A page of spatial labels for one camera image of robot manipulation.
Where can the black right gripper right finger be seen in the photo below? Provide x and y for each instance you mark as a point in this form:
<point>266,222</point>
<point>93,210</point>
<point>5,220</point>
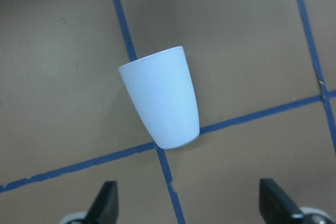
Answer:
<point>275,206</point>

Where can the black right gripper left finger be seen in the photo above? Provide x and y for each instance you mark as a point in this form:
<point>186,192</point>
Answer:
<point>104,208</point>

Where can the light blue cup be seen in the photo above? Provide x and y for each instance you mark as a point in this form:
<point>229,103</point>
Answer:
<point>161,90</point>

